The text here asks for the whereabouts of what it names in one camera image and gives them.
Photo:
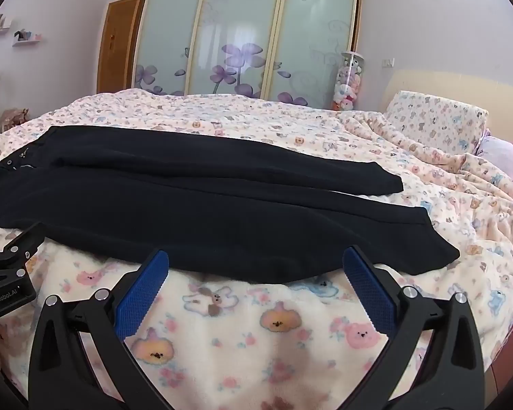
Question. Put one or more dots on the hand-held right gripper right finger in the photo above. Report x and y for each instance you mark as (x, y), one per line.
(367, 290)

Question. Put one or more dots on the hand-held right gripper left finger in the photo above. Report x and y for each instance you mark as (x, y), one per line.
(143, 290)

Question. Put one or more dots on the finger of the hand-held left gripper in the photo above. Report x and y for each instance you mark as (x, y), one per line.
(19, 250)

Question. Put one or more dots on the black pants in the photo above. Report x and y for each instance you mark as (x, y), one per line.
(196, 205)

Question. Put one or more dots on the small plush toys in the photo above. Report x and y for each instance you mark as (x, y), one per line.
(13, 116)

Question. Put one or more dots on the animal print pillow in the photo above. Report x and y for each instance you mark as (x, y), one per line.
(431, 117)

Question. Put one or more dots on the lilac pillow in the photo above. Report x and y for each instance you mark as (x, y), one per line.
(502, 158)

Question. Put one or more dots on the clear tube of plush toys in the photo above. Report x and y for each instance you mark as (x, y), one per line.
(348, 83)

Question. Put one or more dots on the wooden door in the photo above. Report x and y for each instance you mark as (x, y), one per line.
(117, 47)

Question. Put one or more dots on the beige headboard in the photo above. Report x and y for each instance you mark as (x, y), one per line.
(474, 89)

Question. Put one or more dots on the floral glass sliding wardrobe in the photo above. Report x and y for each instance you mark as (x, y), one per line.
(239, 30)

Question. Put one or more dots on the white wall socket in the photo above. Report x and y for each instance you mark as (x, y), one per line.
(387, 62)

